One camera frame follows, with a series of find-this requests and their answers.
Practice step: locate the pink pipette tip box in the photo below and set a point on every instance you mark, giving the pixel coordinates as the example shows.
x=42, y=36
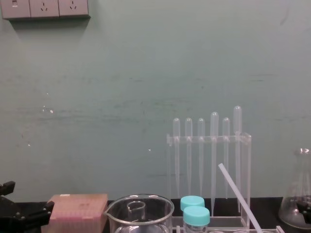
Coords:
x=77, y=211

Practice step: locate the large glass beaker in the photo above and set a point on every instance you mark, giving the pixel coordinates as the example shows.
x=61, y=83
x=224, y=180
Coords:
x=167, y=213

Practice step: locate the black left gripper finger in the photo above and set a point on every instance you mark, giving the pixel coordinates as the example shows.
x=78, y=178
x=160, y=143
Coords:
x=46, y=210
x=7, y=187

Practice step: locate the vial with teal cap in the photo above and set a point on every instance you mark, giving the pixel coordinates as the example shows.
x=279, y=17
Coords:
x=196, y=216
x=192, y=201

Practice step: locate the clear plastic tube holder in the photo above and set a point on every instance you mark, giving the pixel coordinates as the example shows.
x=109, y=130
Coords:
x=272, y=230

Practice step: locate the glass conical flask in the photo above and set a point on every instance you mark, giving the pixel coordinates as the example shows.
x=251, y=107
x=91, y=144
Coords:
x=290, y=208

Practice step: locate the small glass beaker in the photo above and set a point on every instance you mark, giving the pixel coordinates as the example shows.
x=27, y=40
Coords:
x=136, y=206

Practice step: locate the short clear plastic pipette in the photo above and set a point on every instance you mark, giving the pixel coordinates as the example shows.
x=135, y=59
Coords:
x=201, y=150

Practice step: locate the white translucent stirring rod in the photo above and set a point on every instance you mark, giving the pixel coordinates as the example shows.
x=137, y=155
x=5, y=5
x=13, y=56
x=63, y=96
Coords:
x=239, y=194

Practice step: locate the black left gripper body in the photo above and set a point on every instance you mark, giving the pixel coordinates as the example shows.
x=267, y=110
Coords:
x=14, y=218

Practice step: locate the long clear plastic pipette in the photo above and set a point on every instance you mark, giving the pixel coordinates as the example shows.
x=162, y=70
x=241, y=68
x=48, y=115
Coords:
x=237, y=126

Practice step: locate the grey wall switch plate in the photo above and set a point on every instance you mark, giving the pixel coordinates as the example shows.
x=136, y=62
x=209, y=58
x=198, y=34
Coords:
x=15, y=8

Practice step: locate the grey wall socket plate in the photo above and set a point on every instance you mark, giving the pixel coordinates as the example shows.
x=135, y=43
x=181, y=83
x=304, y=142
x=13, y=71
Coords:
x=74, y=7
x=44, y=7

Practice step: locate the clear acrylic pipette rack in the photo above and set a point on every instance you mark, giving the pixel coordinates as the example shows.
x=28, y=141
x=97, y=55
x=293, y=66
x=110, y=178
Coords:
x=246, y=170

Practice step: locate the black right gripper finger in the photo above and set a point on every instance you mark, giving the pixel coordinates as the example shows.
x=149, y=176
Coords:
x=305, y=211

